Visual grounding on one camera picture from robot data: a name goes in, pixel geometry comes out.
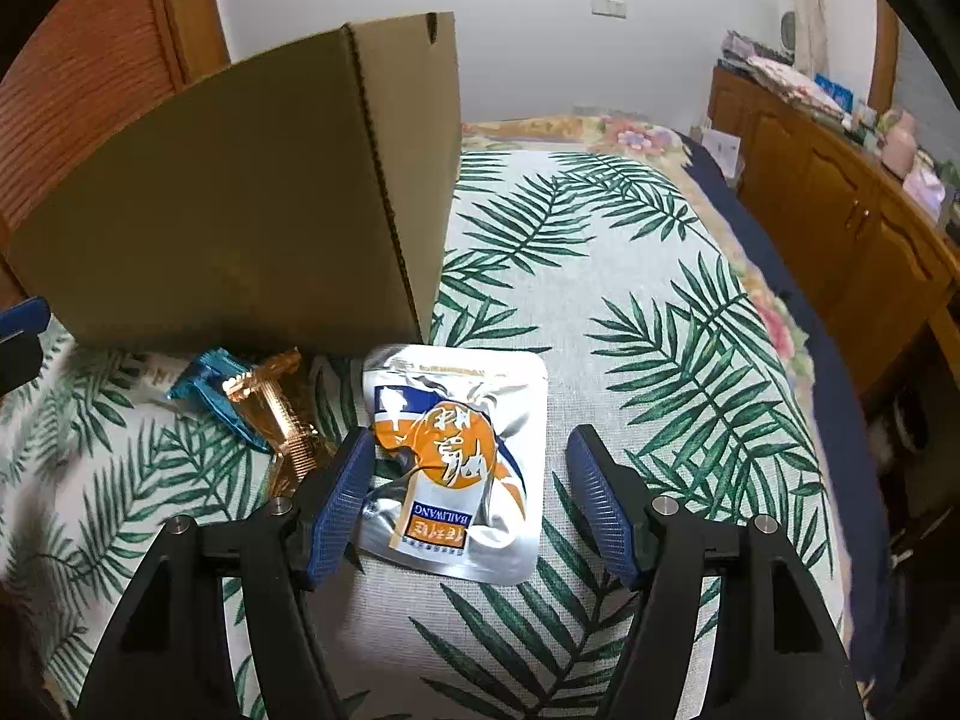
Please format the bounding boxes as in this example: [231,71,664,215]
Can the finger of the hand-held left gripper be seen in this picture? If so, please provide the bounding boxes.
[0,331,40,397]
[0,297,51,341]

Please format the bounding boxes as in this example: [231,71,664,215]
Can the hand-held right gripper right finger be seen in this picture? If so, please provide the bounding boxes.
[565,424,872,720]

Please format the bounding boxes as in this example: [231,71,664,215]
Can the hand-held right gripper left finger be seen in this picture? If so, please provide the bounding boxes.
[75,426,377,720]

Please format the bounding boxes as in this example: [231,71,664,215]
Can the silver packet with orange print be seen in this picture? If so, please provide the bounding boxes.
[352,343,550,587]

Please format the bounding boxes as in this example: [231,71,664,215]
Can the brown cardboard box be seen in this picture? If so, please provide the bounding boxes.
[6,10,464,352]

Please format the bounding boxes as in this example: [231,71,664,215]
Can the amber gold foil packet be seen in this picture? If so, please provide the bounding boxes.
[220,347,340,500]

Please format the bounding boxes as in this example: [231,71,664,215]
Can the blue foil candy wrapper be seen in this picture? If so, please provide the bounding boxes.
[166,347,272,455]

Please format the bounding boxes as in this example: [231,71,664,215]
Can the green leaf print blanket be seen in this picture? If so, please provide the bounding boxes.
[0,148,839,720]

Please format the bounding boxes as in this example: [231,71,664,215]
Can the wooden louvred wardrobe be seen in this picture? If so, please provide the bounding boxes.
[0,0,231,308]

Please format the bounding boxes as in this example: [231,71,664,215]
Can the navy bed sheet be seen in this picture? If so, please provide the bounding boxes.
[671,127,912,695]

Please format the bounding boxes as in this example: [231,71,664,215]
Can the floral bed blanket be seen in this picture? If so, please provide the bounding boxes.
[459,112,815,395]

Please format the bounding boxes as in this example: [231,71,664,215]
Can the dark waste bin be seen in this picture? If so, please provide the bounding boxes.
[861,388,916,470]

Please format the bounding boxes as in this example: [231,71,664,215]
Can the white paper bag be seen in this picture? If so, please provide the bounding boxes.
[700,127,745,182]

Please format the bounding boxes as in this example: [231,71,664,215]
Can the wooden sideboard cabinet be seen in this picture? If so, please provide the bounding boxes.
[707,66,960,395]

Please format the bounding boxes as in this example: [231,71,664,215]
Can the pink tissue box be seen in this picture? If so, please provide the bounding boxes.
[902,163,952,217]

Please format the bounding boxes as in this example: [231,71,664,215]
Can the pile of folded floral cloths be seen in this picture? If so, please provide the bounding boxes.
[722,28,847,122]

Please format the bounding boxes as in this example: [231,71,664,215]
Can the pink bottle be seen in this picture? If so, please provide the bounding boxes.
[880,109,919,175]

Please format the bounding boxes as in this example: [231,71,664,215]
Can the blue boxes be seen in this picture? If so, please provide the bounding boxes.
[813,73,857,111]

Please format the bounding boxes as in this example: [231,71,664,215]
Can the cream patterned curtain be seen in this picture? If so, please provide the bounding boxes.
[778,0,827,77]

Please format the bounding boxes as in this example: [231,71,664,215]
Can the wooden window frame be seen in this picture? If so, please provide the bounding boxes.
[868,0,902,115]

